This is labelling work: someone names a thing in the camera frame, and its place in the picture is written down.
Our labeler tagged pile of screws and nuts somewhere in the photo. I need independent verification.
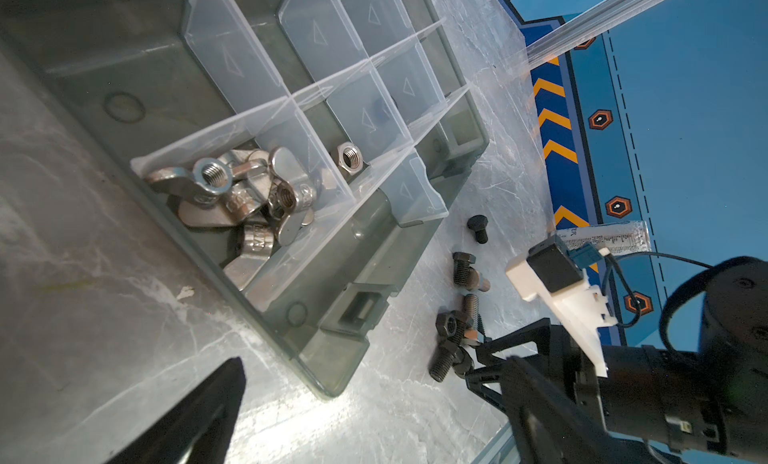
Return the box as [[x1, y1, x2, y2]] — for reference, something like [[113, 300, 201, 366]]
[[428, 252, 491, 382]]

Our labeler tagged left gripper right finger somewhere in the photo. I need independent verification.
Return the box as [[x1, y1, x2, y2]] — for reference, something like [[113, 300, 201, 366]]
[[500, 357, 656, 463]]

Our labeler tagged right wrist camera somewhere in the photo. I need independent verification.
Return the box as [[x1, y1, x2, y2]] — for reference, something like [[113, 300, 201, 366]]
[[505, 235, 618, 378]]

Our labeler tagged silver hex nut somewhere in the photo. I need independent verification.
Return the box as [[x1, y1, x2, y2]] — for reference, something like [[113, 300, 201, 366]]
[[333, 142, 364, 178]]

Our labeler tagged black bolt far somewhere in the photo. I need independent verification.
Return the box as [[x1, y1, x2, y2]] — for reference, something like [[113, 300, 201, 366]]
[[467, 214, 489, 244]]

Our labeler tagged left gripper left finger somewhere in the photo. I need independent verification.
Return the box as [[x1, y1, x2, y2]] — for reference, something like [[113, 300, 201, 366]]
[[110, 357, 246, 463]]

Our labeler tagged grey plastic organizer box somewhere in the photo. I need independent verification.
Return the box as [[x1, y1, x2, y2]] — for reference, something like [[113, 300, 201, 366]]
[[1, 0, 488, 398]]

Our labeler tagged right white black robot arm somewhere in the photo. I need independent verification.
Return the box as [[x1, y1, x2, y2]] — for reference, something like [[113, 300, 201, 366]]
[[465, 257, 767, 463]]

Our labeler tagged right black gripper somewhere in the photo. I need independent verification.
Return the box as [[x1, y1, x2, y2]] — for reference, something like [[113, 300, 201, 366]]
[[464, 318, 727, 452]]

